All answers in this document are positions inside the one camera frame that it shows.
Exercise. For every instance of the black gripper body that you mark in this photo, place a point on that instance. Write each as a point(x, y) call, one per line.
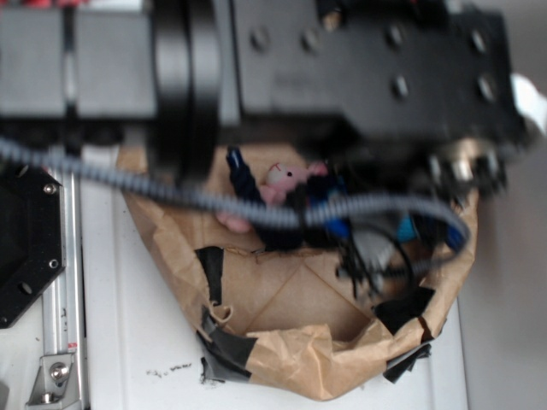
point(402, 95)

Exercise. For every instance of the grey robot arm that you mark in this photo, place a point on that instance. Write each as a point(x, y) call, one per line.
point(79, 75)

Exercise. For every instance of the pink plush bunny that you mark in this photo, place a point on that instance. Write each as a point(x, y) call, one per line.
point(280, 180)

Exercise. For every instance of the crumpled brown paper bag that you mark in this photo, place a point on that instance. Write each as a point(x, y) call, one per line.
point(284, 319)

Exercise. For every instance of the black octagonal mount plate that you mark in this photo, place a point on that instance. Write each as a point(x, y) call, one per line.
point(32, 250)

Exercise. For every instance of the aluminium extrusion rail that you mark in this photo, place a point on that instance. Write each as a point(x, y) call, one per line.
point(63, 302)

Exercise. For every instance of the metal corner bracket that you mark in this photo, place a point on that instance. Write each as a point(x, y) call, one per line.
point(56, 385)

